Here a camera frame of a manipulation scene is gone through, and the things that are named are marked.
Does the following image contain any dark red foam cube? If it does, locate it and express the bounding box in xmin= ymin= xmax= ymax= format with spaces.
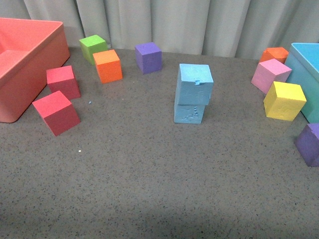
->
xmin=46 ymin=65 xmax=81 ymax=100

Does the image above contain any pink foam cube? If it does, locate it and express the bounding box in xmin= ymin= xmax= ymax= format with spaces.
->
xmin=251 ymin=59 xmax=292 ymax=94

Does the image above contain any orange foam cube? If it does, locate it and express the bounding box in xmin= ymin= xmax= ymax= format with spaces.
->
xmin=93 ymin=49 xmax=123 ymax=84
xmin=259 ymin=47 xmax=289 ymax=64

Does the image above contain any yellow foam cube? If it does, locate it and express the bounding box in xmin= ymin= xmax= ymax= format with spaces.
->
xmin=263 ymin=81 xmax=307 ymax=121

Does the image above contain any green foam cube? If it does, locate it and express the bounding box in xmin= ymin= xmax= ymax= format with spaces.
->
xmin=79 ymin=35 xmax=108 ymax=65

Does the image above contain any grey curtain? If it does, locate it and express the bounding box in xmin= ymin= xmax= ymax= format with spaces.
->
xmin=0 ymin=0 xmax=319 ymax=59

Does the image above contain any light blue plastic bin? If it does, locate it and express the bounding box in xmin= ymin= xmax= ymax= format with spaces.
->
xmin=285 ymin=43 xmax=319 ymax=123

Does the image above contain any pink plastic bin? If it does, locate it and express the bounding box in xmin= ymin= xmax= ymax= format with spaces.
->
xmin=0 ymin=18 xmax=70 ymax=123

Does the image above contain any purple foam cube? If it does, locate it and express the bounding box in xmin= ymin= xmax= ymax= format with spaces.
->
xmin=295 ymin=123 xmax=319 ymax=167
xmin=135 ymin=42 xmax=162 ymax=74

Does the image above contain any light blue foam cube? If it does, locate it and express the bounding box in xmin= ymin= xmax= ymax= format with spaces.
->
xmin=175 ymin=63 xmax=214 ymax=106
xmin=174 ymin=104 xmax=205 ymax=124

